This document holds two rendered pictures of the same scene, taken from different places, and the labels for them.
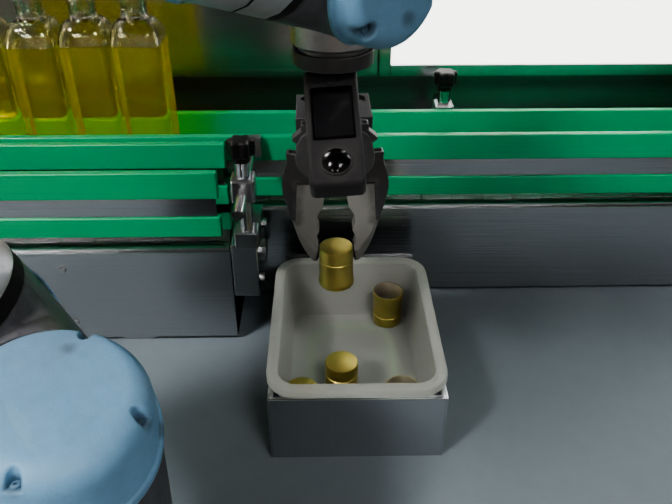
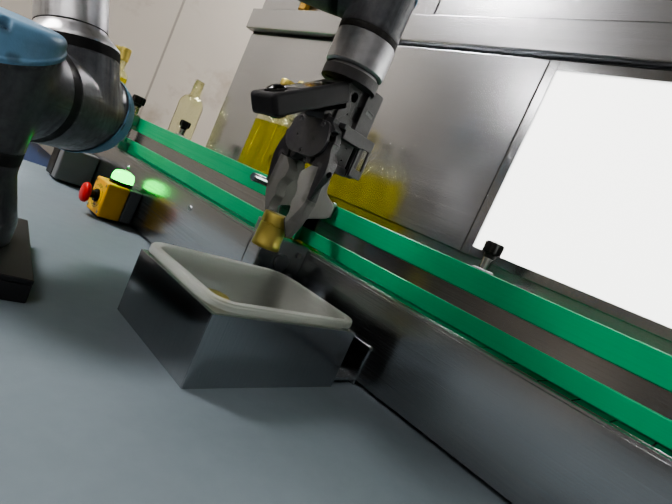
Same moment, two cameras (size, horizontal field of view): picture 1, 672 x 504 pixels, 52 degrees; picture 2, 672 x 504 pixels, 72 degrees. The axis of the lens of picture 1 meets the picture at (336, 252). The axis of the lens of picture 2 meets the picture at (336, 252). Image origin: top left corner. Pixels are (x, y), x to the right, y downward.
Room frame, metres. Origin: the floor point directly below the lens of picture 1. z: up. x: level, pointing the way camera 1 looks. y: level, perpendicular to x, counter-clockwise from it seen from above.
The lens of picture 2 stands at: (0.21, -0.45, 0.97)
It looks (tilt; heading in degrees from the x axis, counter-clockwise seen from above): 5 degrees down; 42
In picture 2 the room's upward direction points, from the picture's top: 24 degrees clockwise
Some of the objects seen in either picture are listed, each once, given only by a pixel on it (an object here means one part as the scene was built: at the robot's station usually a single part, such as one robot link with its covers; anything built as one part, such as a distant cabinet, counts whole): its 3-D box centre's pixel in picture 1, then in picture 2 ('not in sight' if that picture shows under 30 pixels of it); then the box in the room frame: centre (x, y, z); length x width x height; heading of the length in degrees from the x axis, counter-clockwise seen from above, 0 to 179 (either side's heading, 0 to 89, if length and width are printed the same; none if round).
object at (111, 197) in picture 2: not in sight; (112, 200); (0.60, 0.53, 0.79); 0.07 x 0.07 x 0.07; 1
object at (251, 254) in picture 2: (251, 248); (275, 259); (0.69, 0.10, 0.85); 0.09 x 0.04 x 0.07; 1
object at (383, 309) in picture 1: (387, 305); not in sight; (0.66, -0.06, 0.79); 0.04 x 0.04 x 0.04
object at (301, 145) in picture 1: (333, 108); (336, 123); (0.61, 0.00, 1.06); 0.09 x 0.08 x 0.12; 2
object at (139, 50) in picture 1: (148, 105); not in sight; (0.80, 0.23, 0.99); 0.06 x 0.06 x 0.21; 0
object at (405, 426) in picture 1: (351, 336); (257, 323); (0.60, -0.02, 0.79); 0.27 x 0.17 x 0.08; 1
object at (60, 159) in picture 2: not in sight; (72, 165); (0.59, 0.81, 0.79); 0.08 x 0.08 x 0.08; 1
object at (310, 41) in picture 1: (329, 22); (356, 59); (0.60, 0.01, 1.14); 0.08 x 0.08 x 0.05
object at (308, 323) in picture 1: (353, 346); (244, 314); (0.58, -0.02, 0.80); 0.22 x 0.17 x 0.09; 1
